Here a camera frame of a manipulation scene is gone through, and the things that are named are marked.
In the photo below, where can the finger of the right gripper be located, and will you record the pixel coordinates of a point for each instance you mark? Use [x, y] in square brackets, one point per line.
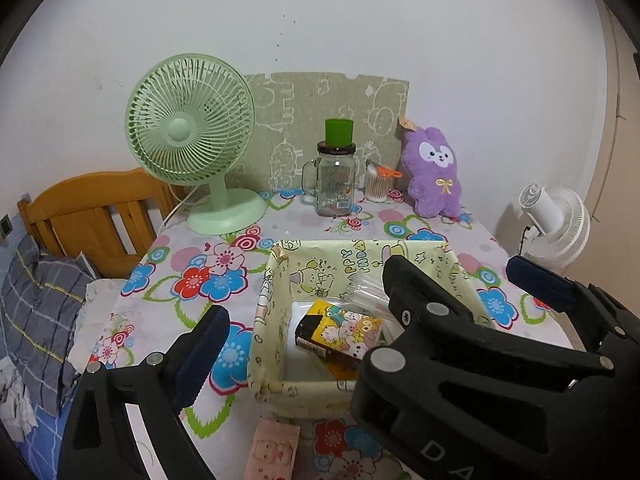
[423, 308]
[604, 326]

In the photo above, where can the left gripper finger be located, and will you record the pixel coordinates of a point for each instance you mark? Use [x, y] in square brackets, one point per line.
[98, 441]

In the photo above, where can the yellow cartoon fabric basket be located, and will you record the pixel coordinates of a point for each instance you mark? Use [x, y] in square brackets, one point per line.
[305, 270]

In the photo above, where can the pink tissue pack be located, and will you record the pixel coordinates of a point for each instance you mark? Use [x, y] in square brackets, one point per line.
[273, 451]

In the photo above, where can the clear plastic packet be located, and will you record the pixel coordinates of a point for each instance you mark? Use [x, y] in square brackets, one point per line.
[366, 292]

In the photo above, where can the beige door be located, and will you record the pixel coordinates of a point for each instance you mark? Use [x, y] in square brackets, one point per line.
[602, 81]

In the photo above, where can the white crumpled cloth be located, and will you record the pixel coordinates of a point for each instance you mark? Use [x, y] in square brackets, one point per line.
[17, 414]

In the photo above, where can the cartoon printed black box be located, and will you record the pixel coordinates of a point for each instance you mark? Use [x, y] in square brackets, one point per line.
[331, 331]

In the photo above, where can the white pillow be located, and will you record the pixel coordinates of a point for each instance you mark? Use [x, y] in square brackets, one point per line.
[101, 296]

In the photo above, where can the white standing fan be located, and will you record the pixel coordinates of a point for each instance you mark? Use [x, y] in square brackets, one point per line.
[560, 226]

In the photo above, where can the cotton swab container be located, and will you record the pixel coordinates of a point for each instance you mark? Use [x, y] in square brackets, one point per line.
[379, 181]

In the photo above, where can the purple plush bunny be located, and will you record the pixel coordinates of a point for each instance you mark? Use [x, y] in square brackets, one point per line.
[432, 169]

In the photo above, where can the grey plaid pillow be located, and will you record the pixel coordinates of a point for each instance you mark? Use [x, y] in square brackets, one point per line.
[41, 297]

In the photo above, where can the glass mason jar mug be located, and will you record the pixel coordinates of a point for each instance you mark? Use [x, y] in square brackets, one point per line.
[329, 179]

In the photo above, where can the floral tablecloth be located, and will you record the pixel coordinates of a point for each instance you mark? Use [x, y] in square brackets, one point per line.
[184, 274]

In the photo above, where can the green plastic cup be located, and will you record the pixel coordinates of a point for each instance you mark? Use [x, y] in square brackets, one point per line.
[338, 132]

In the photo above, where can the wooden bed headboard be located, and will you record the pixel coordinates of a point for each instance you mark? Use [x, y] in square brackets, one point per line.
[102, 215]

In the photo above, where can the green cartoon puzzle board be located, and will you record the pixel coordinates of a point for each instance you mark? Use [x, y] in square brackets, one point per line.
[291, 110]

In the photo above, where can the green desk fan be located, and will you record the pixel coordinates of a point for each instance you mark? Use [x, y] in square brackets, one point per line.
[188, 122]

